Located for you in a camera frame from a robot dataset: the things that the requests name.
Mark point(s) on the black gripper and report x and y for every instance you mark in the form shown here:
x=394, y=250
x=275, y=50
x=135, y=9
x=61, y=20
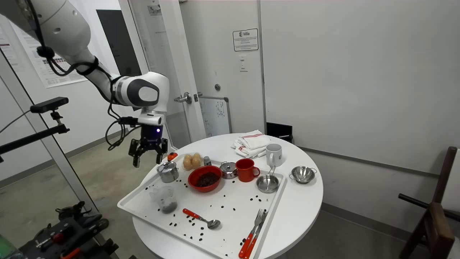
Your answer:
x=151, y=138

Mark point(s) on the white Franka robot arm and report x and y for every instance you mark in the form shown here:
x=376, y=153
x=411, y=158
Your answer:
x=66, y=33

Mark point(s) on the red bowl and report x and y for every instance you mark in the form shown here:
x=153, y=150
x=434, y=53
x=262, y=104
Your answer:
x=204, y=179

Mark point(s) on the small steel bowl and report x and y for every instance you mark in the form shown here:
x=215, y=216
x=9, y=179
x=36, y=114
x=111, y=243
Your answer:
x=302, y=174

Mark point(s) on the small red object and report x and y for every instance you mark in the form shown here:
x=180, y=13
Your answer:
x=171, y=157

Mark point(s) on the small steel shaker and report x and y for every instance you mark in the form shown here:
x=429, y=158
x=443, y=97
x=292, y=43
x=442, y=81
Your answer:
x=207, y=161

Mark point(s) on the small framed whiteboard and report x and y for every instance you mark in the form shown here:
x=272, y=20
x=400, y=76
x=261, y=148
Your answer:
x=215, y=115

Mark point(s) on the small steel cup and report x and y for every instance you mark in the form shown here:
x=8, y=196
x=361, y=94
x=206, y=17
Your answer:
x=227, y=170

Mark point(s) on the round door lock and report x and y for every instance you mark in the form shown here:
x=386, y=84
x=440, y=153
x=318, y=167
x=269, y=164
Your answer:
x=217, y=86

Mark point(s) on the red mug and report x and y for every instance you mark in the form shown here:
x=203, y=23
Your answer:
x=245, y=170

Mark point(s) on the white cloth with red stripes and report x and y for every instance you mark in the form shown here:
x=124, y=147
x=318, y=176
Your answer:
x=249, y=144

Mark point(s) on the white plastic tray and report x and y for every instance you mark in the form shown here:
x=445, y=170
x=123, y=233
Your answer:
x=230, y=216

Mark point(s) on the black workbench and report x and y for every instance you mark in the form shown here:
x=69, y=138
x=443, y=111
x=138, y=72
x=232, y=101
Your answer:
x=66, y=232

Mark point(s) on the white paper notice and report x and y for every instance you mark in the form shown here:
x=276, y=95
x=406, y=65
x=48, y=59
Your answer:
x=58, y=72

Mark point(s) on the steel saucer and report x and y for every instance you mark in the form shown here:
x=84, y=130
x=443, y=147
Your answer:
x=268, y=183

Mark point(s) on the white Mila door sign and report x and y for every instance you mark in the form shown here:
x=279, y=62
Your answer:
x=245, y=39

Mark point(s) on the wooden chair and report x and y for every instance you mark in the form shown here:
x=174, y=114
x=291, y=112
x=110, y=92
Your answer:
x=439, y=225

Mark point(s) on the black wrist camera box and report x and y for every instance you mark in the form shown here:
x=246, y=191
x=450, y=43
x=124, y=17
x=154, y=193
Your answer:
x=130, y=121

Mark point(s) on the grey metal partition post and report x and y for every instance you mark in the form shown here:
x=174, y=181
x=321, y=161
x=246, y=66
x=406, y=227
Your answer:
x=48, y=138

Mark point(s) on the black camera bar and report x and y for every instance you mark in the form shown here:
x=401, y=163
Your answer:
x=49, y=104

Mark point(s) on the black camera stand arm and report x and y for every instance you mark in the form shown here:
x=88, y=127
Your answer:
x=33, y=137

